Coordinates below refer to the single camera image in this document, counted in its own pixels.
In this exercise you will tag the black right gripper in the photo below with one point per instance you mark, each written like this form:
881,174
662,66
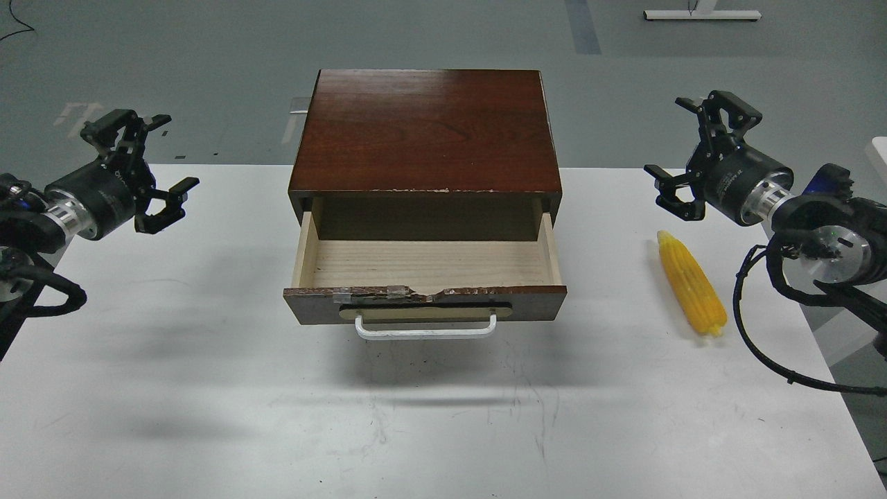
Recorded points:
721,172

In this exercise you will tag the dark wooden cabinet box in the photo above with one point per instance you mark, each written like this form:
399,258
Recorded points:
427,132

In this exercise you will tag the wooden drawer with white handle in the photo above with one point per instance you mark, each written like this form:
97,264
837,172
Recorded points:
431,289

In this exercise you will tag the yellow toy corn cob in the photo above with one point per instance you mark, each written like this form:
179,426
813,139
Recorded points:
700,303

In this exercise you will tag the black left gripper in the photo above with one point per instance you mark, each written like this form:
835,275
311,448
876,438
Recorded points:
99,188

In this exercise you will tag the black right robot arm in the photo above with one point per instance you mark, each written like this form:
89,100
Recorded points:
826,245

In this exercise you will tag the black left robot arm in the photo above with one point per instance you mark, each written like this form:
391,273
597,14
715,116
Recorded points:
37,226

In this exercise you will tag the white table base far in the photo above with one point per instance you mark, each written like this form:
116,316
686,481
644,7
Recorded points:
702,10

